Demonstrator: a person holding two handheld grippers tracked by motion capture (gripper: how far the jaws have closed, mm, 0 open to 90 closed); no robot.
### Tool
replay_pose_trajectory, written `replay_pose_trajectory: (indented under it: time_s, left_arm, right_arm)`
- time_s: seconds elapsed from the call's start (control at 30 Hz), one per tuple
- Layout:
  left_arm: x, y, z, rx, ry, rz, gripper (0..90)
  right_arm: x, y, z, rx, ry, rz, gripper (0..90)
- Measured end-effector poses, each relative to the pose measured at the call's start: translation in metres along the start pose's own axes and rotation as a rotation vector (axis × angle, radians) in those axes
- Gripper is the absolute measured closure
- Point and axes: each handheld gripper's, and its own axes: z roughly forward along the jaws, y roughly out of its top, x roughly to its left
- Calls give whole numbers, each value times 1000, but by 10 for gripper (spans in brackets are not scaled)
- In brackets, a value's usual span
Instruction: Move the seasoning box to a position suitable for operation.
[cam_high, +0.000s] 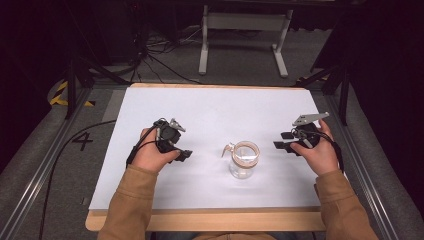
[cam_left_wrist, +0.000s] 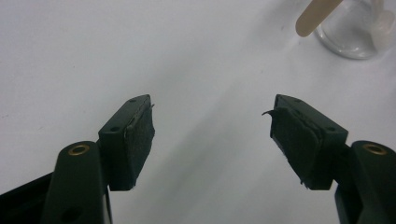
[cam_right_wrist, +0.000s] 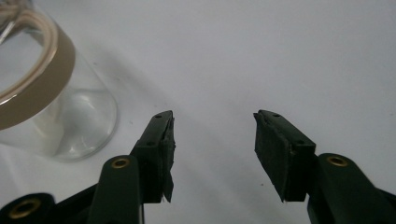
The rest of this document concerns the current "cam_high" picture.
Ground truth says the person's left hand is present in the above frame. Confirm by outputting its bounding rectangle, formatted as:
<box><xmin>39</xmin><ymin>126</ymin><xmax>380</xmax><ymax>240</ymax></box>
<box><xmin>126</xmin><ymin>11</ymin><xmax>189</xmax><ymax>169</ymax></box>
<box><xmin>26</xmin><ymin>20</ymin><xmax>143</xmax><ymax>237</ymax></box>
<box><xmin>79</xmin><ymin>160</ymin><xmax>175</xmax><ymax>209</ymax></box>
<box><xmin>131</xmin><ymin>127</ymin><xmax>182</xmax><ymax>174</ymax></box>

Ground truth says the person's right hand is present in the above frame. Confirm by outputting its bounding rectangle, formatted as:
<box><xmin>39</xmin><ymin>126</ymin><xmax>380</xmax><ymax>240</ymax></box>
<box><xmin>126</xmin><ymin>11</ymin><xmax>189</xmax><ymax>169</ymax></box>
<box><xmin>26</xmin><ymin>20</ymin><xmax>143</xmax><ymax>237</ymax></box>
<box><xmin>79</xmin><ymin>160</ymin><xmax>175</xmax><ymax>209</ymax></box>
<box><xmin>289</xmin><ymin>119</ymin><xmax>340</xmax><ymax>177</ymax></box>

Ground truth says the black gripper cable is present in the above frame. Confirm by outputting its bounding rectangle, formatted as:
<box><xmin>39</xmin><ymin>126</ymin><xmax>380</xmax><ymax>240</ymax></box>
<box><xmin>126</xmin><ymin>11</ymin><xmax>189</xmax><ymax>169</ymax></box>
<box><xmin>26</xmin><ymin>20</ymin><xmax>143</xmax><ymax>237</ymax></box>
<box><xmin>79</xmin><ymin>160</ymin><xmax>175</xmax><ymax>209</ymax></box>
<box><xmin>125</xmin><ymin>120</ymin><xmax>168</xmax><ymax>168</ymax></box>
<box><xmin>293</xmin><ymin>127</ymin><xmax>345</xmax><ymax>173</ymax></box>

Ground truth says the white table sheet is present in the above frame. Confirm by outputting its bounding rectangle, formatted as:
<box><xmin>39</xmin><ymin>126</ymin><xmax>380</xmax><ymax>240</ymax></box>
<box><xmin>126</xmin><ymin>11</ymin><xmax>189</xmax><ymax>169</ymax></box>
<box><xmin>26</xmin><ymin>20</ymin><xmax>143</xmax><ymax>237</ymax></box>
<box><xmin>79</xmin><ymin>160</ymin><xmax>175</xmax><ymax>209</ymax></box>
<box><xmin>88</xmin><ymin>86</ymin><xmax>322</xmax><ymax>211</ymax></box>

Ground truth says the white metal table frame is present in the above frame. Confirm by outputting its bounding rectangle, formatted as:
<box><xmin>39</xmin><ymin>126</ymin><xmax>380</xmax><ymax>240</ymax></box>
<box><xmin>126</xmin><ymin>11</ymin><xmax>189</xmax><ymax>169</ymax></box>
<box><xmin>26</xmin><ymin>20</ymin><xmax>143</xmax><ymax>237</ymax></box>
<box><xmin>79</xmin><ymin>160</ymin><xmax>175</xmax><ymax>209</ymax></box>
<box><xmin>198</xmin><ymin>4</ymin><xmax>295</xmax><ymax>79</ymax></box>

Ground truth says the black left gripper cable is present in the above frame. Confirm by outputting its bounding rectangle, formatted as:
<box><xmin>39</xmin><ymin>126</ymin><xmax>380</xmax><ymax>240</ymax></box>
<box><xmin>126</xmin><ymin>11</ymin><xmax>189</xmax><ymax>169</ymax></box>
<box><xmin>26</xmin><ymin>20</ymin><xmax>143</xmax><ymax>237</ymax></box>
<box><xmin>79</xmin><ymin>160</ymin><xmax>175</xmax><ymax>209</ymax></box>
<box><xmin>125</xmin><ymin>120</ymin><xmax>168</xmax><ymax>168</ymax></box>

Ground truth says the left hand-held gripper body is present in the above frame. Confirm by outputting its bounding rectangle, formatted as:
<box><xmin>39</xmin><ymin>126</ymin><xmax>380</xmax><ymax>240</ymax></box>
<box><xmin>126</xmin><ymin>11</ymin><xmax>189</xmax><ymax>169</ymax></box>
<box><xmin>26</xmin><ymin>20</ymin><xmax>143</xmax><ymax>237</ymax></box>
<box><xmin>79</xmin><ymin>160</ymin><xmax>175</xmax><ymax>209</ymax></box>
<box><xmin>153</xmin><ymin>117</ymin><xmax>187</xmax><ymax>154</ymax></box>

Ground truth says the black tripod stand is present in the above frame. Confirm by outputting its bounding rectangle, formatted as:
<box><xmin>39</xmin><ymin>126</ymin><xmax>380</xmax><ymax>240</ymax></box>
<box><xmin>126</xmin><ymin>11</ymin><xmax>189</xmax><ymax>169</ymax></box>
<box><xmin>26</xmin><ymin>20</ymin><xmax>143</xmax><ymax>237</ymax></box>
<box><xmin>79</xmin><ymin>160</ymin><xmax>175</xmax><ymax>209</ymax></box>
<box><xmin>293</xmin><ymin>61</ymin><xmax>352</xmax><ymax>127</ymax></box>
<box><xmin>64</xmin><ymin>54</ymin><xmax>132</xmax><ymax>121</ymax></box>

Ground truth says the aluminium rail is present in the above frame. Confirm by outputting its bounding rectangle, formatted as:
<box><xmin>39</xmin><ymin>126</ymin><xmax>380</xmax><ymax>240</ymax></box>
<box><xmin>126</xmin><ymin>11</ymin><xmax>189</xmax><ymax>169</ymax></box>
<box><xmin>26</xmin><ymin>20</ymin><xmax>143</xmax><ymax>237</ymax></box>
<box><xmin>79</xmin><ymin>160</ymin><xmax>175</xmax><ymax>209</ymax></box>
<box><xmin>324</xmin><ymin>94</ymin><xmax>402</xmax><ymax>240</ymax></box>
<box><xmin>0</xmin><ymin>87</ymin><xmax>95</xmax><ymax>240</ymax></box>

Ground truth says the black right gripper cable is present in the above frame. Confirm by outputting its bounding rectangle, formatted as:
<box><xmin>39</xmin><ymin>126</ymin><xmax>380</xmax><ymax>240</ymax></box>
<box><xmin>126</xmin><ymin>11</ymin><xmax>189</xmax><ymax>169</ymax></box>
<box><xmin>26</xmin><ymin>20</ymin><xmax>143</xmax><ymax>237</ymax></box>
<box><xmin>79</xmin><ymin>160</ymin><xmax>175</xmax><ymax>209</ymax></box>
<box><xmin>293</xmin><ymin>127</ymin><xmax>345</xmax><ymax>173</ymax></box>

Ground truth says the yellow black floor tape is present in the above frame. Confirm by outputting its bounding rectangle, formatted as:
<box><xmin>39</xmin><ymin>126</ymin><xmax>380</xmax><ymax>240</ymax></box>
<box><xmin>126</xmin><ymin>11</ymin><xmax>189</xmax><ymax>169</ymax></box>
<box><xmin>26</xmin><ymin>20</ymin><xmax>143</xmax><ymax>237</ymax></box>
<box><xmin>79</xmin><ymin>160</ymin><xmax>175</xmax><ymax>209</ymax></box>
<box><xmin>49</xmin><ymin>80</ymin><xmax>97</xmax><ymax>108</ymax></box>

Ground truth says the glass jar with wooden rim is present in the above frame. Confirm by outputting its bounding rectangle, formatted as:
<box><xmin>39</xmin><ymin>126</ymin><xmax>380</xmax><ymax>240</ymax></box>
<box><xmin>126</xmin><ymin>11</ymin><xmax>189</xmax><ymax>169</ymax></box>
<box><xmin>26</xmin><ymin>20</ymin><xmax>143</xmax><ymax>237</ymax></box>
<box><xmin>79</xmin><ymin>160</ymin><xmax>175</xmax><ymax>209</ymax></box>
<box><xmin>221</xmin><ymin>140</ymin><xmax>261</xmax><ymax>180</ymax></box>

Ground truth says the tangle of floor cables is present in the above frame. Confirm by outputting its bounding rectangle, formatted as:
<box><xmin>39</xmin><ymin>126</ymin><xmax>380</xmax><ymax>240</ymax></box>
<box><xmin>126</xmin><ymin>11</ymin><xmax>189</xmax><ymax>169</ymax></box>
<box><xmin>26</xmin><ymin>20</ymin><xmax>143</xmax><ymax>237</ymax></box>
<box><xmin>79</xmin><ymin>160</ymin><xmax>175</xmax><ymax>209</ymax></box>
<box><xmin>131</xmin><ymin>26</ymin><xmax>205</xmax><ymax>85</ymax></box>

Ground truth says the black floor cable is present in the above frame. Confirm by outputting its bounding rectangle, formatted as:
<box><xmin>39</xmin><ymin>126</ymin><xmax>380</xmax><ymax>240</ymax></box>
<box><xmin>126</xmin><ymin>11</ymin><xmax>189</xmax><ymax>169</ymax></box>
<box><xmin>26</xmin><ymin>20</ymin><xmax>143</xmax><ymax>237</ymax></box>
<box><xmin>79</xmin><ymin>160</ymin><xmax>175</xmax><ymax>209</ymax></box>
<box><xmin>38</xmin><ymin>119</ymin><xmax>118</xmax><ymax>240</ymax></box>

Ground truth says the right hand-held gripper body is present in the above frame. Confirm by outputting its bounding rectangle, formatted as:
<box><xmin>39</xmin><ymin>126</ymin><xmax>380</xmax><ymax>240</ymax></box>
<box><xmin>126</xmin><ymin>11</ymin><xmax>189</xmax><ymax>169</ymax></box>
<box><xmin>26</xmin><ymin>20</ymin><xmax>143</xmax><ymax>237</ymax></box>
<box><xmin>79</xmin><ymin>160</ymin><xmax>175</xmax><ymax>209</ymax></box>
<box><xmin>291</xmin><ymin>111</ymin><xmax>331</xmax><ymax>150</ymax></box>

